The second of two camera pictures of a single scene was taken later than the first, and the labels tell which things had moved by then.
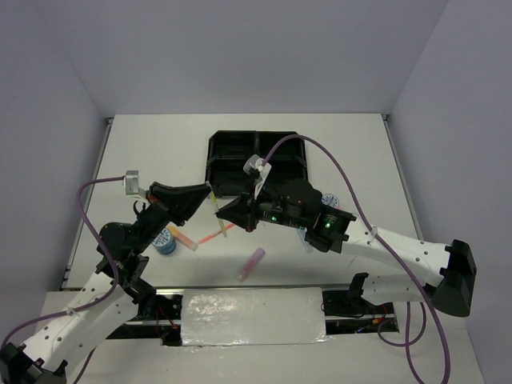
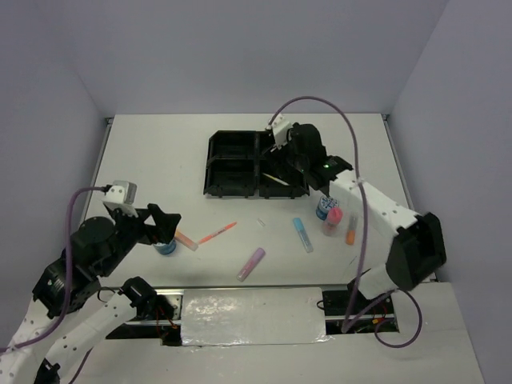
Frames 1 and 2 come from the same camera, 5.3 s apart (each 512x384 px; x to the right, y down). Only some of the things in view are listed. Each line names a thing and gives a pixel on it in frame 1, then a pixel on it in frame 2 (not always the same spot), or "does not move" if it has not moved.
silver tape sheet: [252, 316] does not move
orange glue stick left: [183, 239] does not move
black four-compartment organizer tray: [228, 151] does not move
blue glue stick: [302, 234] does not move
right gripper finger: [241, 210] to [289, 174]
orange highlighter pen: [215, 234] does not move
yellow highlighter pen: [217, 209] to [274, 178]
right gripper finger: [243, 221] to [275, 154]
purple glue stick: [258, 255] does not move
